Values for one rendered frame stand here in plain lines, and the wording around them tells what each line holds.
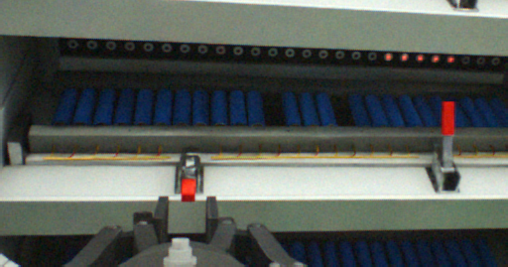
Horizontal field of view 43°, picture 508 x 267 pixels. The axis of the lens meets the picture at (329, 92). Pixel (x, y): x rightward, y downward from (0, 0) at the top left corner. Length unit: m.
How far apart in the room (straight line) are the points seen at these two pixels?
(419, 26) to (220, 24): 0.19
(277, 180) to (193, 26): 0.18
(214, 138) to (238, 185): 0.06
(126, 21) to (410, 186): 0.33
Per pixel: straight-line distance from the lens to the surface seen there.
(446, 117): 0.69
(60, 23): 0.63
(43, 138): 0.70
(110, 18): 0.62
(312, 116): 0.73
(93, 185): 0.66
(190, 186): 0.60
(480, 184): 0.73
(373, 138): 0.71
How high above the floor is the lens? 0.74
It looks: 10 degrees down
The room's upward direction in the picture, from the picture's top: 4 degrees clockwise
